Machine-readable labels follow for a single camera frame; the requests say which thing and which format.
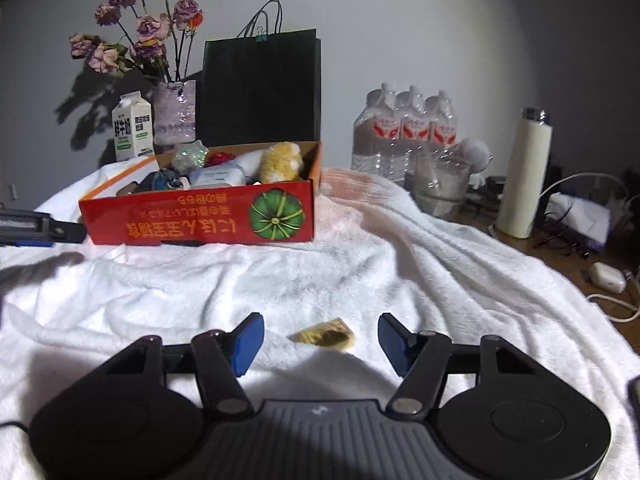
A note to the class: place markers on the white fluffy blanket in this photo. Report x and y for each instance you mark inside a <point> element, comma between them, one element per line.
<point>350,270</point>

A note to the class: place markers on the dark blue item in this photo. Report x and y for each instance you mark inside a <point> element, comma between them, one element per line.
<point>165,180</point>

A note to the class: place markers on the white milk carton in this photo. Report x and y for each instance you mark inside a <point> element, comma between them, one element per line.
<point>132,130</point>

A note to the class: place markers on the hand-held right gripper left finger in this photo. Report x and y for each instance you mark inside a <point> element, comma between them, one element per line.
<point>247,342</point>

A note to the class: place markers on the dried pink flower bouquet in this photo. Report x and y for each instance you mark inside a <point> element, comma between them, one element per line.
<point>145,30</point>

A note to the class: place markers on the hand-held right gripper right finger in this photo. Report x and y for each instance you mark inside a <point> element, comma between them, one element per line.
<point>392,345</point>

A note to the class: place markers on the clear plastic cup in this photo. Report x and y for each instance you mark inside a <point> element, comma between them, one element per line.
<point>442,182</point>

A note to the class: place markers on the yellow plush toy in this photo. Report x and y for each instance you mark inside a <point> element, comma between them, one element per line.
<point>280,162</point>

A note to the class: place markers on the green binder clip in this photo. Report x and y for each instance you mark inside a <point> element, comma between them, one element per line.
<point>261,37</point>

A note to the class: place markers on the white wall socket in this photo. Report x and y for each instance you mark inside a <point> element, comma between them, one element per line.
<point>12,192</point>

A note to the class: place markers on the white round figurine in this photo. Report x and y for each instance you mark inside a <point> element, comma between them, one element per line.
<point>475,152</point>

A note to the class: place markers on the gold foil packet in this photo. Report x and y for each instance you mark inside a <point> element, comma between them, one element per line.
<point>325,335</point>

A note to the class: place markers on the white wipes packet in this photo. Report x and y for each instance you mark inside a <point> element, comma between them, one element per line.
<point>217,176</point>

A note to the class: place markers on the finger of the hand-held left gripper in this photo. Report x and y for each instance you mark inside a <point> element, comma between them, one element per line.
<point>55,230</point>

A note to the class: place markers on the shrink-wrapped water bottle pack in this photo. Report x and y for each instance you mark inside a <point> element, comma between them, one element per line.
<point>405,130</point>

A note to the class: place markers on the white charger adapter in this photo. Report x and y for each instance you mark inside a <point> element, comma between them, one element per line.
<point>607,277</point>

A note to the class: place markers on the purple ceramic vase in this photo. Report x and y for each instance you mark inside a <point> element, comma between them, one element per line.
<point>175,110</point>

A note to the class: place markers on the cream insulated bottle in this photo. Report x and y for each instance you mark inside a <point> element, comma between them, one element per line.
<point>525,175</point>

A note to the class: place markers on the red cardboard box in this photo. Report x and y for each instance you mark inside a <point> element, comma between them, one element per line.
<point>200,215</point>

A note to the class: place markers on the wooden desktop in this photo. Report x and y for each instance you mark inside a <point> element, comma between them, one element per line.
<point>550,270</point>

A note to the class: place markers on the small red item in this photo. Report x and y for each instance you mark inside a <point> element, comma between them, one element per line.
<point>220,157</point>

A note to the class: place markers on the black paper bag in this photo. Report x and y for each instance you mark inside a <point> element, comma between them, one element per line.
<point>260,95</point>

